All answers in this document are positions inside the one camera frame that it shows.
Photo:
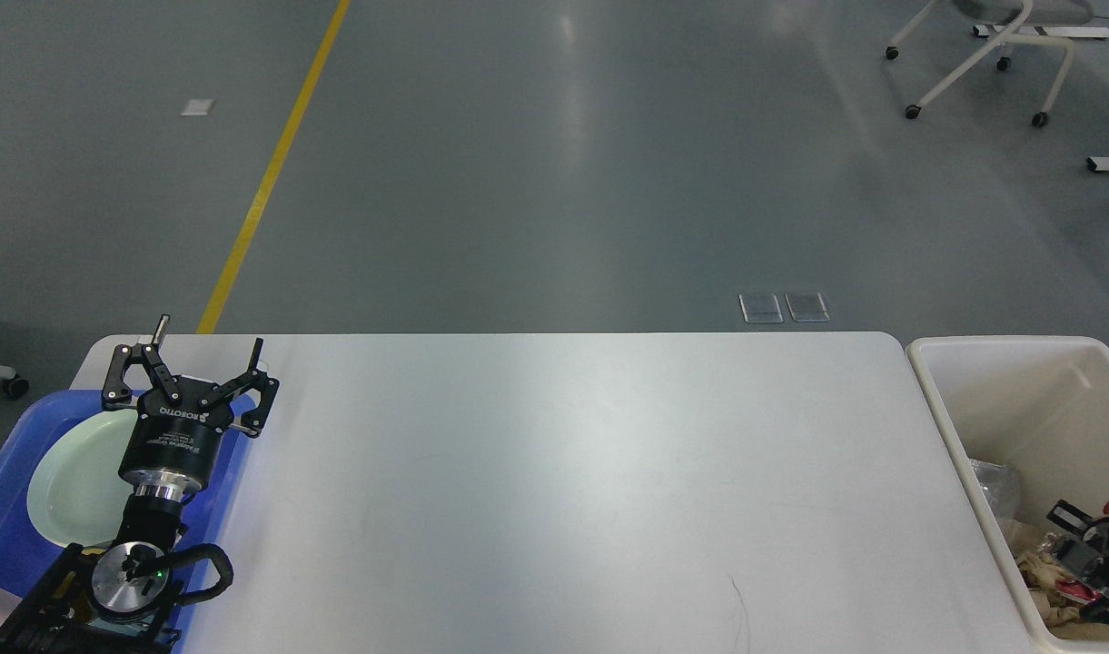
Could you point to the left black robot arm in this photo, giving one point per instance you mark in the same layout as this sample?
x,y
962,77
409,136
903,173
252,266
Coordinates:
x,y
119,594

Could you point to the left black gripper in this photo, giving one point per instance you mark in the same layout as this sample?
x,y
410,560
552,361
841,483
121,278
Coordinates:
x,y
177,440

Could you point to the mint green plate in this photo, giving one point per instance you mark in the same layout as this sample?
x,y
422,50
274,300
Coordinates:
x,y
76,494

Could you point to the square aluminium foil tray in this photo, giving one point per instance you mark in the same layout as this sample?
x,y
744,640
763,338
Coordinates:
x,y
1001,486

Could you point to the white floor label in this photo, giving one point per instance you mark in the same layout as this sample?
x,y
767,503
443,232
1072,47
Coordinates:
x,y
197,107

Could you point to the left floor plate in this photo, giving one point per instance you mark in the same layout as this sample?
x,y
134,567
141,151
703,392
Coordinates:
x,y
761,308

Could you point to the floor plate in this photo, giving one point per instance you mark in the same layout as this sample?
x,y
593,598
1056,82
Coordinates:
x,y
761,308
807,307

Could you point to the white rolling chair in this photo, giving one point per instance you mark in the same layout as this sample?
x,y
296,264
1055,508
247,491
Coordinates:
x,y
1010,24

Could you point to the brown paper ball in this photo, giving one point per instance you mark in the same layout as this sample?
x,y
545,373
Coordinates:
x,y
1050,586

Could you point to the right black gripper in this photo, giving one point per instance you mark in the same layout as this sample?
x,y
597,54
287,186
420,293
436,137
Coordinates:
x,y
1083,550

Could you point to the right floor plate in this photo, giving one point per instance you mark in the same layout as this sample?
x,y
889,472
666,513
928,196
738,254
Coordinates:
x,y
807,307

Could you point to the brown paper bag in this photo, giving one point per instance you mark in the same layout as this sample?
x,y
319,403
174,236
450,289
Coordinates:
x,y
1067,625

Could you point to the beige plastic bin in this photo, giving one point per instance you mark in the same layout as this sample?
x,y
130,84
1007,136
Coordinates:
x,y
1038,405

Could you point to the blue plastic tray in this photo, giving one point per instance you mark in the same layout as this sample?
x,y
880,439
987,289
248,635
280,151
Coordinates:
x,y
24,554

